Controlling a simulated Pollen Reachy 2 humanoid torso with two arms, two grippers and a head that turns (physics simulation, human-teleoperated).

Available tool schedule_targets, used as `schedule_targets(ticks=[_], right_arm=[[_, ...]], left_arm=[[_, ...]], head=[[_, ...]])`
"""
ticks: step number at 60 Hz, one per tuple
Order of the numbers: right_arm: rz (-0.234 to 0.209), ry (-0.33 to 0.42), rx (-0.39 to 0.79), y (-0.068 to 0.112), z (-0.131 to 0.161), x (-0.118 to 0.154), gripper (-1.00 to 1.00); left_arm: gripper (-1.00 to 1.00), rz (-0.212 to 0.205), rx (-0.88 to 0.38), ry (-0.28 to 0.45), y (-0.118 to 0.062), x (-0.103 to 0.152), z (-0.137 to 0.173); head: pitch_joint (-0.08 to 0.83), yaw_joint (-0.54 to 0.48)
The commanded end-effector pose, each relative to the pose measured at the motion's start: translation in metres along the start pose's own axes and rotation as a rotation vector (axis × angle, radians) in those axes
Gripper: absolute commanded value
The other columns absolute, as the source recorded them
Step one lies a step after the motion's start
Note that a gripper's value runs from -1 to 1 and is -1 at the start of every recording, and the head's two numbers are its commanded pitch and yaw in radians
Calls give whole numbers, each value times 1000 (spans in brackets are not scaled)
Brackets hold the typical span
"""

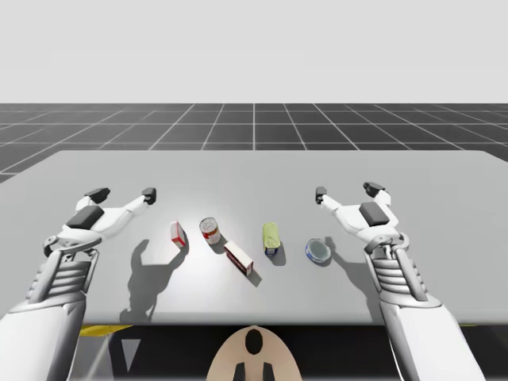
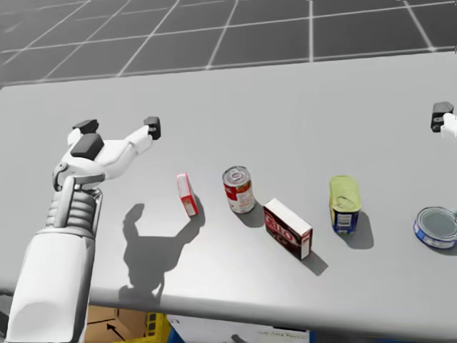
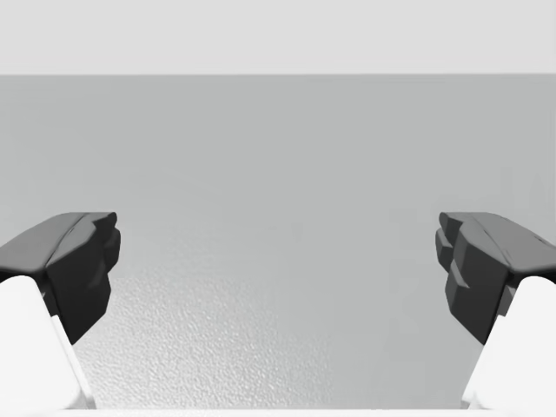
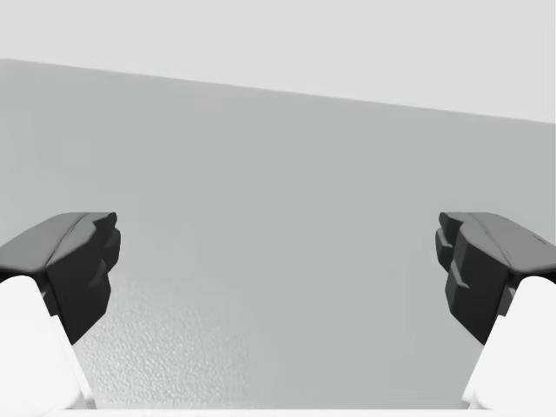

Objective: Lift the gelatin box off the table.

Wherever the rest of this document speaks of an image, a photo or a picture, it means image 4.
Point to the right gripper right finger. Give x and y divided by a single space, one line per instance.
482 278

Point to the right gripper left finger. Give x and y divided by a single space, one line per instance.
65 278

